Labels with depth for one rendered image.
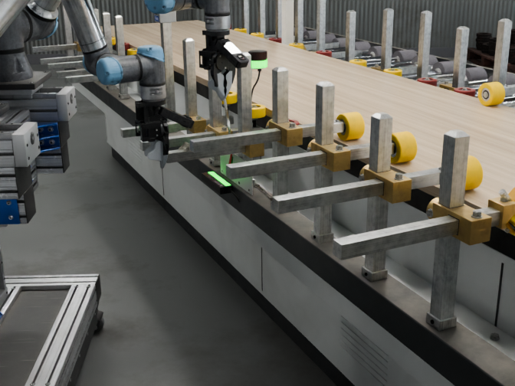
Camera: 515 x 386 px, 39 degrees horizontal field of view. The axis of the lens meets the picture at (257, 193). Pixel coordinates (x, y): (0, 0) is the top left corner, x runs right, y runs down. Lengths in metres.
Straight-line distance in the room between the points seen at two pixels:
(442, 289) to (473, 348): 0.13
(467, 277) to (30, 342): 1.45
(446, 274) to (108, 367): 1.56
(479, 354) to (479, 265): 0.32
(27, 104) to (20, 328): 0.77
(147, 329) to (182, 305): 0.23
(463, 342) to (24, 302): 1.76
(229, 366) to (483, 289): 1.20
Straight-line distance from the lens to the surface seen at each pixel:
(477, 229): 1.42
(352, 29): 3.77
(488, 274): 1.76
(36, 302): 2.82
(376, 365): 2.27
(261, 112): 2.53
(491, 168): 1.96
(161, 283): 3.31
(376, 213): 1.68
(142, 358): 2.78
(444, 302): 1.55
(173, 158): 2.20
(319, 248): 1.91
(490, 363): 1.49
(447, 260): 1.51
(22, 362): 2.47
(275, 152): 2.10
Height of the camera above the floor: 1.48
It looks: 20 degrees down
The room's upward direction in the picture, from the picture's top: 1 degrees counter-clockwise
